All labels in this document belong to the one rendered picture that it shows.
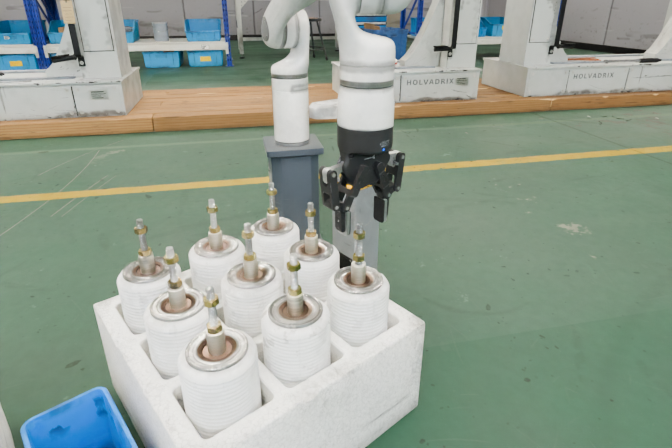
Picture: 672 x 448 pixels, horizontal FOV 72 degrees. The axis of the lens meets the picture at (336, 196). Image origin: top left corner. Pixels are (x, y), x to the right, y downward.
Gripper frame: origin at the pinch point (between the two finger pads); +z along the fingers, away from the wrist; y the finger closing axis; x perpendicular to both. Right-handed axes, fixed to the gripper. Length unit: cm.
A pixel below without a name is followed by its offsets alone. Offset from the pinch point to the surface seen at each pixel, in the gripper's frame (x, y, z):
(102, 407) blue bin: 15.9, -36.4, 26.9
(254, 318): 7.0, -14.9, 15.1
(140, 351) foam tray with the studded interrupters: 13.0, -30.3, 17.5
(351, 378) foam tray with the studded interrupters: -8.2, -8.3, 19.0
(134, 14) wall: 834, 199, -3
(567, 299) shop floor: -7, 58, 35
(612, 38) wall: 248, 655, 19
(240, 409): -6.0, -23.8, 16.3
